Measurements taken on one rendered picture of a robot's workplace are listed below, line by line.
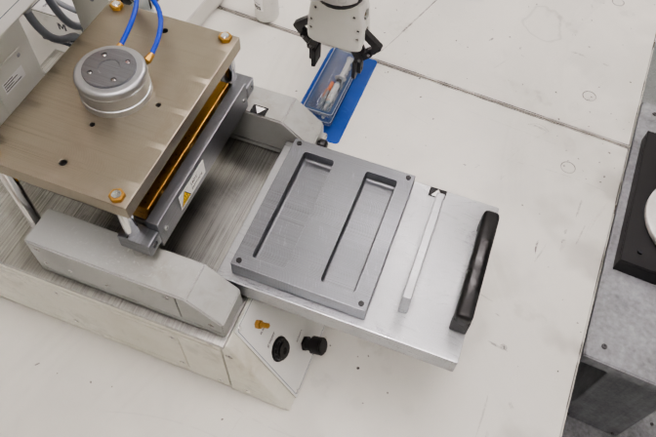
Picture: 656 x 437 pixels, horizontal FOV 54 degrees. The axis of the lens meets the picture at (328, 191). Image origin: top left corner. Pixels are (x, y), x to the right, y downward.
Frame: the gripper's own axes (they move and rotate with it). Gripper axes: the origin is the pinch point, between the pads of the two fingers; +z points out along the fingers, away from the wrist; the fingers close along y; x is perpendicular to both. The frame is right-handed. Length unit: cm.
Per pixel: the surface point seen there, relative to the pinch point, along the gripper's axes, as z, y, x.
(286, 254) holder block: -15, -11, 47
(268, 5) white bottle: 3.4, 19.1, -13.1
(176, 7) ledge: 3.6, 35.8, -5.4
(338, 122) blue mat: 8.0, -3.3, 6.6
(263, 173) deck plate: -9.9, -1.5, 34.0
